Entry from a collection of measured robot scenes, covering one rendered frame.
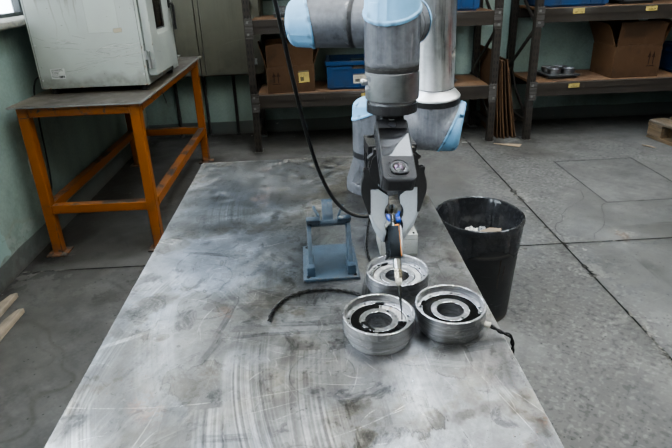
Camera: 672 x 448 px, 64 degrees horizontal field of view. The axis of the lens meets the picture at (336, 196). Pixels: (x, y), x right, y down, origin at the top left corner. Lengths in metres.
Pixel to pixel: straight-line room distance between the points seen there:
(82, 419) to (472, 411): 0.48
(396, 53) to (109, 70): 2.36
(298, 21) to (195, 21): 3.73
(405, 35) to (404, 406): 0.47
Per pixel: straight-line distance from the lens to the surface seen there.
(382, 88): 0.73
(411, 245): 1.03
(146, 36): 2.90
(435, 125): 1.24
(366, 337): 0.77
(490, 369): 0.79
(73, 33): 3.00
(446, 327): 0.80
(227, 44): 4.55
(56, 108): 2.86
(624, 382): 2.14
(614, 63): 4.87
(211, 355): 0.83
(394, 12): 0.72
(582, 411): 1.99
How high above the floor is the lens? 1.30
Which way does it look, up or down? 23 degrees down
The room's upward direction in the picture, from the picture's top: 2 degrees counter-clockwise
